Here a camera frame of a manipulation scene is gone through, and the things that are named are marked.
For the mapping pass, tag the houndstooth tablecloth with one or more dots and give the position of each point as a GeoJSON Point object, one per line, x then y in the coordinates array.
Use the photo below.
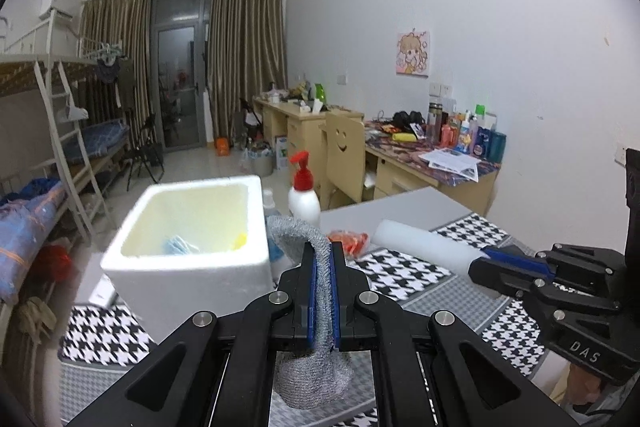
{"type": "Point", "coordinates": [425, 302]}

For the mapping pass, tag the blue patterned quilt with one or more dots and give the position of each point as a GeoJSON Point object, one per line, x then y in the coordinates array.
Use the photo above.
{"type": "Point", "coordinates": [30, 227]}

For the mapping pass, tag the wooden desk with patterned top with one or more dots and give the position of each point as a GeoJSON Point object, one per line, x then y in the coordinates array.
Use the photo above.
{"type": "Point", "coordinates": [400, 179]}

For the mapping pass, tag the wooden chair with smile cutout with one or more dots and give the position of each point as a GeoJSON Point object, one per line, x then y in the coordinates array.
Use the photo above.
{"type": "Point", "coordinates": [342, 157]}

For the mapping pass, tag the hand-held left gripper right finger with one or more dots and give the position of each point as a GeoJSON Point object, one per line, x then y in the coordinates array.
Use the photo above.
{"type": "Point", "coordinates": [336, 307]}

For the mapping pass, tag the cartoon wall poster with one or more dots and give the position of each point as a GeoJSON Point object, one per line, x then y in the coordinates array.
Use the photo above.
{"type": "Point", "coordinates": [413, 52]}

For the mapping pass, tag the white metal bunk bed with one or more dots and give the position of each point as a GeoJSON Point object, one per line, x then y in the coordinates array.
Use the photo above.
{"type": "Point", "coordinates": [65, 122]}

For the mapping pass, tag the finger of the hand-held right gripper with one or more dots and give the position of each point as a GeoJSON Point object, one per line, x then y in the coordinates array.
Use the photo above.
{"type": "Point", "coordinates": [520, 263]}
{"type": "Point", "coordinates": [500, 279]}

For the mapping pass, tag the red snack packet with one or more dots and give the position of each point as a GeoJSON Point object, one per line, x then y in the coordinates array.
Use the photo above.
{"type": "Point", "coordinates": [352, 241]}

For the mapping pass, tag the grey knit cloth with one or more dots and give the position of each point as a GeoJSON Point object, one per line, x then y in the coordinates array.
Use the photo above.
{"type": "Point", "coordinates": [310, 382]}

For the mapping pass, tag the blue white carton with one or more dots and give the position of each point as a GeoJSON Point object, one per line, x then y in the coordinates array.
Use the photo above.
{"type": "Point", "coordinates": [281, 152]}

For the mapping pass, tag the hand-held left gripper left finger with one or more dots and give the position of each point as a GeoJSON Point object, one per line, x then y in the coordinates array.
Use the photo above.
{"type": "Point", "coordinates": [313, 307]}

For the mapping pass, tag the clear blue spray bottle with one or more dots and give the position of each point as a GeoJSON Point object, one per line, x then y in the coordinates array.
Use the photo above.
{"type": "Point", "coordinates": [277, 252]}

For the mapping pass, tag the brown curtain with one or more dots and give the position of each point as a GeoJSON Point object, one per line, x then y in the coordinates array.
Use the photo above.
{"type": "Point", "coordinates": [247, 57]}
{"type": "Point", "coordinates": [117, 37]}

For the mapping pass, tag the group of toiletry bottles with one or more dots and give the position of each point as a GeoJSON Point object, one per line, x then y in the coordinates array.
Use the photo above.
{"type": "Point", "coordinates": [470, 137]}

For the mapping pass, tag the white double wall outlet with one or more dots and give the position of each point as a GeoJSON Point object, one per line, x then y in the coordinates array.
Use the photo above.
{"type": "Point", "coordinates": [440, 90]}

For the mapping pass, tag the red bag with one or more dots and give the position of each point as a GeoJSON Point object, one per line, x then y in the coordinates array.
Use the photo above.
{"type": "Point", "coordinates": [54, 263]}

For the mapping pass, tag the white foam sheet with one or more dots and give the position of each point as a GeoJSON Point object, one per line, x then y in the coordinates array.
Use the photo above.
{"type": "Point", "coordinates": [425, 247]}

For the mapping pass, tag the white foam box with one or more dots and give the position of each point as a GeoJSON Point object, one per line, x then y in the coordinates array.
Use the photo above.
{"type": "Point", "coordinates": [200, 287]}

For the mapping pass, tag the glass balcony door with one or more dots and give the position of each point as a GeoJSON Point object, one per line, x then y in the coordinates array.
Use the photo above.
{"type": "Point", "coordinates": [180, 72]}

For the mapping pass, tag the hanging clothes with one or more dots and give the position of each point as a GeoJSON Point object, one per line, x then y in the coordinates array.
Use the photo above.
{"type": "Point", "coordinates": [107, 69]}

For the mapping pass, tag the white wall socket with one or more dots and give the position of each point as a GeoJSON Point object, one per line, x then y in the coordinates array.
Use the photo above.
{"type": "Point", "coordinates": [620, 157]}

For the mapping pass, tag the person's right hand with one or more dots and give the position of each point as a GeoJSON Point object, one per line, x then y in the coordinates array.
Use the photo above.
{"type": "Point", "coordinates": [585, 387]}

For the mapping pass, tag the orange container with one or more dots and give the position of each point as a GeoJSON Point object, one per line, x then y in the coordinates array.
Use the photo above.
{"type": "Point", "coordinates": [222, 147]}

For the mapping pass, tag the white air conditioner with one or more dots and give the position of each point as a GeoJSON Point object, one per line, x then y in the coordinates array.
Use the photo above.
{"type": "Point", "coordinates": [55, 5]}

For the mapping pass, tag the black bag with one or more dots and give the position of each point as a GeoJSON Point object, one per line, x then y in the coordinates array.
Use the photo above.
{"type": "Point", "coordinates": [406, 121]}

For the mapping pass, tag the yellow bottle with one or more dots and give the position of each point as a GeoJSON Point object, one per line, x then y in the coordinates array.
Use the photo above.
{"type": "Point", "coordinates": [404, 137]}

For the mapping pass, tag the printed paper sheets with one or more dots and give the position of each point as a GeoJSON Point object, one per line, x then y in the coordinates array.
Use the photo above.
{"type": "Point", "coordinates": [450, 163]}

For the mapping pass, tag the plain wooden desk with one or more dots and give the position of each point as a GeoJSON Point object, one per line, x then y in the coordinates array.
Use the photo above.
{"type": "Point", "coordinates": [295, 132]}

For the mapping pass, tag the white bucket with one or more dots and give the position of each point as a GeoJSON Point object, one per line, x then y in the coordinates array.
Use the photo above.
{"type": "Point", "coordinates": [261, 162]}

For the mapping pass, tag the white lotion pump bottle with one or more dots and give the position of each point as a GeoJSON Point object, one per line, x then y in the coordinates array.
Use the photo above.
{"type": "Point", "coordinates": [302, 202]}

